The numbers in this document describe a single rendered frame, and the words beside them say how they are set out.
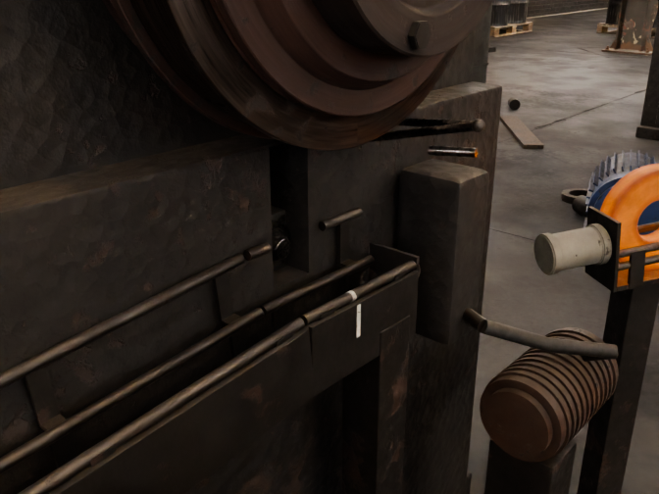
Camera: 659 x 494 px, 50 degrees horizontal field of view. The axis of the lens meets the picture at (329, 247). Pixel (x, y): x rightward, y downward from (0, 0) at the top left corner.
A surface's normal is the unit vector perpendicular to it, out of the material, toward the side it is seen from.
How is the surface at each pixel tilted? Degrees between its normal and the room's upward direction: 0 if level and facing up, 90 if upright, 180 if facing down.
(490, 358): 0
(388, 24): 90
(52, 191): 0
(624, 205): 90
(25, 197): 0
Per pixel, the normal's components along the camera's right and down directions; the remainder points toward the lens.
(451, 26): 0.75, 0.25
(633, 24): -0.66, 0.29
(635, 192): 0.16, 0.38
